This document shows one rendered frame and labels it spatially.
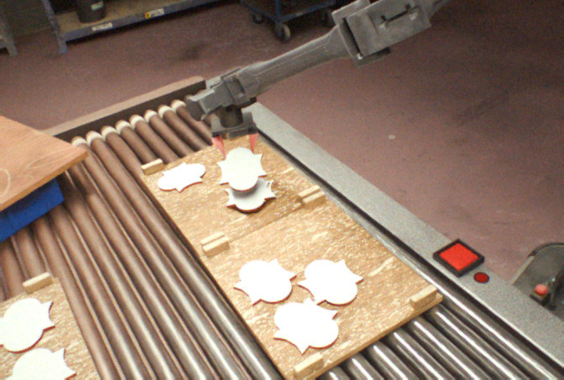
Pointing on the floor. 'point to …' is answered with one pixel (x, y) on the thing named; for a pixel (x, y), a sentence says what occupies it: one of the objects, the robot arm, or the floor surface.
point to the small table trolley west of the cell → (281, 13)
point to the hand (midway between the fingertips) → (238, 153)
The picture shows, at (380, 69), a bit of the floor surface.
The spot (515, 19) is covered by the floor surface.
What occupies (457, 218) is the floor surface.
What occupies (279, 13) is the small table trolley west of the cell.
